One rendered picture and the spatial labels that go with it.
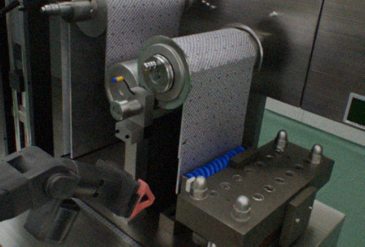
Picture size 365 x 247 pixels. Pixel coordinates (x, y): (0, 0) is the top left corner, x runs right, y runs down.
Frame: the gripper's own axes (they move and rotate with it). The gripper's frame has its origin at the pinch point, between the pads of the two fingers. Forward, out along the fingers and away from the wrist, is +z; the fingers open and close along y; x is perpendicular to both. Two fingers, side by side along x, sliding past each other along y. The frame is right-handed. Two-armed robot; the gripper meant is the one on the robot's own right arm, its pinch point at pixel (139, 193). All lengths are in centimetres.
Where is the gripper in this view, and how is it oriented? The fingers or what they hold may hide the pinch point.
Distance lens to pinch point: 81.9
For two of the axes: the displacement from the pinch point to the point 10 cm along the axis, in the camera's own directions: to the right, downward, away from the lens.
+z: 5.1, 2.9, 8.1
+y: 7.4, 3.3, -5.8
